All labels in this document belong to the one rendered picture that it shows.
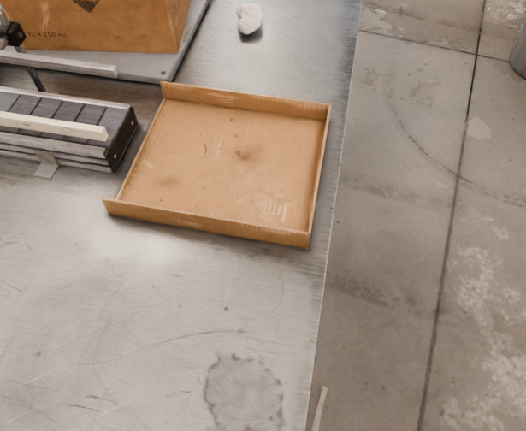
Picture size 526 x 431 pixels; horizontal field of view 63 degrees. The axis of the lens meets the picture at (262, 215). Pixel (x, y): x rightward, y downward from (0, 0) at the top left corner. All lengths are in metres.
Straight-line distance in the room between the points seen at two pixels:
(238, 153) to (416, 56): 1.81
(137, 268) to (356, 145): 1.41
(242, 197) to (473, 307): 1.12
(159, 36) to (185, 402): 0.63
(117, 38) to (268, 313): 0.59
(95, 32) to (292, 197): 0.49
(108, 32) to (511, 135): 1.73
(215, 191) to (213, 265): 0.12
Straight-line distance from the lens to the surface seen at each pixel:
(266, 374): 0.56
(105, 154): 0.70
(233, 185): 0.68
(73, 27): 0.93
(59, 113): 0.79
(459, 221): 1.79
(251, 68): 0.88
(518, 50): 2.50
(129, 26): 0.89
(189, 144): 0.74
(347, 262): 1.57
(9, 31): 0.83
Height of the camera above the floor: 1.37
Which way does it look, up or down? 57 degrees down
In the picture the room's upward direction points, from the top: straight up
